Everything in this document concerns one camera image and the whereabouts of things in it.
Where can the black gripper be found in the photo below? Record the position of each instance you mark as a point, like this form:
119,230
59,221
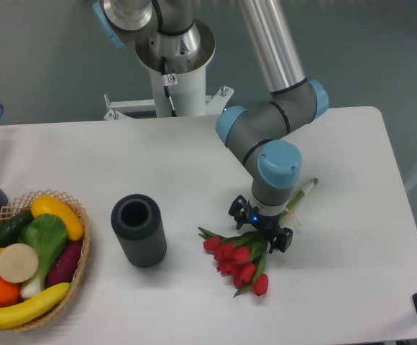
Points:
280,238

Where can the red tulip bouquet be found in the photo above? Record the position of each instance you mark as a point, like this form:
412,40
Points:
243,257

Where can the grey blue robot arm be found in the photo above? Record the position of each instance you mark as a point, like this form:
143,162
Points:
257,138

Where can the dark grey ribbed vase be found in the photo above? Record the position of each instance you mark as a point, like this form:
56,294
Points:
137,223

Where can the purple sweet potato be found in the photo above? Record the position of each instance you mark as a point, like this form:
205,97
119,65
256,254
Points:
64,268

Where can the green bok choy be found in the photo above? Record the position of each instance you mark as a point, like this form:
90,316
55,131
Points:
47,235

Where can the woven wicker basket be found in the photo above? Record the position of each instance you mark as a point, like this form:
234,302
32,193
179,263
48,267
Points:
23,203

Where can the beige round disc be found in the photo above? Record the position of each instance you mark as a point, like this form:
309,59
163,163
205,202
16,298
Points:
18,263

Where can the dark green cucumber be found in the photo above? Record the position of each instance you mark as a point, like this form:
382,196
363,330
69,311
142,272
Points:
12,227

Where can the long yellow banana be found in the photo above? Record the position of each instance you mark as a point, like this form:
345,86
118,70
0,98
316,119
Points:
24,312

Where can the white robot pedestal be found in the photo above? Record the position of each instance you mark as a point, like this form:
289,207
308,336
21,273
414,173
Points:
177,68

